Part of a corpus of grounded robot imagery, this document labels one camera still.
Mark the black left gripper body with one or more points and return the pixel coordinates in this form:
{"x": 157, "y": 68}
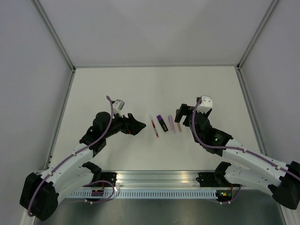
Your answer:
{"x": 126, "y": 127}

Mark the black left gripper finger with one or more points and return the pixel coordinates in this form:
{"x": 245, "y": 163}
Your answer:
{"x": 137, "y": 127}
{"x": 132, "y": 119}

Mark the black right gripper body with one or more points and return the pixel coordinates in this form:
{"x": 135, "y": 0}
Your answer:
{"x": 190, "y": 109}

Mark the orange pencil-like pen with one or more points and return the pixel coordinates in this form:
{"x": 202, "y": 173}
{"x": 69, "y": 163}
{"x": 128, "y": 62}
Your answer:
{"x": 179, "y": 127}

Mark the pink highlighter pen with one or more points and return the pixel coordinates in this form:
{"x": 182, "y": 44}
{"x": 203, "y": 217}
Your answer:
{"x": 172, "y": 125}

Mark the red gel pen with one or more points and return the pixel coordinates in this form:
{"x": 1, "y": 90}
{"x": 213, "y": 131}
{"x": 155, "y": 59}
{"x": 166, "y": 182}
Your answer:
{"x": 154, "y": 126}

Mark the black purple-tip highlighter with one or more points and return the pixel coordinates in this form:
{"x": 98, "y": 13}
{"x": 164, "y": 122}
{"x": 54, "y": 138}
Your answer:
{"x": 162, "y": 123}

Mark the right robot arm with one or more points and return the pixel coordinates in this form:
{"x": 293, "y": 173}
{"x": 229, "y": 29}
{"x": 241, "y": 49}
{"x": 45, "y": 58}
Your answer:
{"x": 278, "y": 179}

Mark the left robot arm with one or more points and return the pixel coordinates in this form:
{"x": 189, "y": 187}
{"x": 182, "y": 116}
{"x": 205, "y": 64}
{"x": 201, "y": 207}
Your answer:
{"x": 43, "y": 192}

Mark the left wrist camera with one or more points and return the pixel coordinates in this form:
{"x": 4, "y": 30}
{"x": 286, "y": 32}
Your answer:
{"x": 118, "y": 105}

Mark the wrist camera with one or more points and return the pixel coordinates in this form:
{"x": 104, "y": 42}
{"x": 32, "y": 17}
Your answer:
{"x": 118, "y": 105}
{"x": 203, "y": 104}

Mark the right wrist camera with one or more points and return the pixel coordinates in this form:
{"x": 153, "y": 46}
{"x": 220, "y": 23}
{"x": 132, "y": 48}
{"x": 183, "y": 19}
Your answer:
{"x": 203, "y": 104}

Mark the aluminium mounting rail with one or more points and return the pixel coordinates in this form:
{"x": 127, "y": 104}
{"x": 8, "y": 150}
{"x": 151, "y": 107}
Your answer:
{"x": 162, "y": 179}

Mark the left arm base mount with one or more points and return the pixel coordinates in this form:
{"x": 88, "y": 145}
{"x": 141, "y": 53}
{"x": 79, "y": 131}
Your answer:
{"x": 100, "y": 178}

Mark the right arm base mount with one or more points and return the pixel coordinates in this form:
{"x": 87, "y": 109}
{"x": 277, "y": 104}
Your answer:
{"x": 214, "y": 179}

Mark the white slotted cable duct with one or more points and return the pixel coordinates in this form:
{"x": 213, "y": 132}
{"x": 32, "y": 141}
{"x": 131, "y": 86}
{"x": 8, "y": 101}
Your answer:
{"x": 144, "y": 194}

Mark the left aluminium frame post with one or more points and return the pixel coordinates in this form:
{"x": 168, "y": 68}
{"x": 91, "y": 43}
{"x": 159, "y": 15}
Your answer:
{"x": 54, "y": 35}

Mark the aluminium frame post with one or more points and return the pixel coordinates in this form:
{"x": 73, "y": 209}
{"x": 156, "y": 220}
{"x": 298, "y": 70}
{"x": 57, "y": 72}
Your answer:
{"x": 54, "y": 35}
{"x": 257, "y": 33}

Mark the right aluminium frame post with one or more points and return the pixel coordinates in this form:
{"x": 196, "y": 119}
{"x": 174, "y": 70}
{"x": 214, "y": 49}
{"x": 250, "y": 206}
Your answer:
{"x": 257, "y": 33}

